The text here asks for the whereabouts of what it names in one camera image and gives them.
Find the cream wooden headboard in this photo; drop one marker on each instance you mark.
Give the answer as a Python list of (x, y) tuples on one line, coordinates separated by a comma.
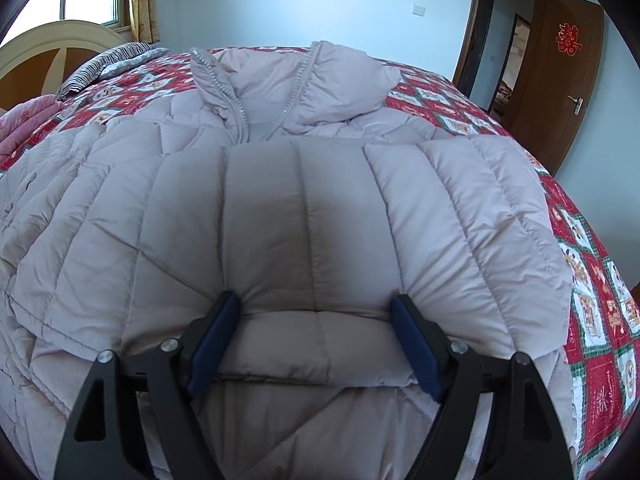
[(52, 50)]

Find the brown wooden door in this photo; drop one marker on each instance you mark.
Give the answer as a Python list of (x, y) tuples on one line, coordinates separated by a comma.
[(555, 80)]

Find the red paper door decoration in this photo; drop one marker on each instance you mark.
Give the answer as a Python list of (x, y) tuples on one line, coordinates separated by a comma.
[(568, 40)]

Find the pink blanket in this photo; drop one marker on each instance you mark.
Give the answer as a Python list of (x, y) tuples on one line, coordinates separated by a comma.
[(22, 122)]

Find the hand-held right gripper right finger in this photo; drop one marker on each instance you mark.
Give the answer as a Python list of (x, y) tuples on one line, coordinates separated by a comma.
[(415, 340)]

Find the white wall switch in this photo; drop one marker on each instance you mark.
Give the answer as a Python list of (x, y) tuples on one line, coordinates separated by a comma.
[(418, 9)]

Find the yellow curtain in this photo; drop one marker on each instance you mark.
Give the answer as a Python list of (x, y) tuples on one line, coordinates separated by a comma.
[(142, 2)]

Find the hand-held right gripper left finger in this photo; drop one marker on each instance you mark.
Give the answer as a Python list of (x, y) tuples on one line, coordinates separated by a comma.
[(212, 332)]

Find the beige puffer jacket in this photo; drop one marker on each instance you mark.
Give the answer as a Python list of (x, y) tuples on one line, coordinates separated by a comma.
[(280, 240)]

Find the brown door frame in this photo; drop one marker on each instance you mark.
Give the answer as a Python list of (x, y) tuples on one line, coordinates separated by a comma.
[(480, 25)]

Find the striped grey pillow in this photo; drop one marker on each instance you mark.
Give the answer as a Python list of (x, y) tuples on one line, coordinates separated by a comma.
[(102, 64)]

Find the red patchwork printed bedspread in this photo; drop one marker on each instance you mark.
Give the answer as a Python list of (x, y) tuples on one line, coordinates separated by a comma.
[(595, 310)]

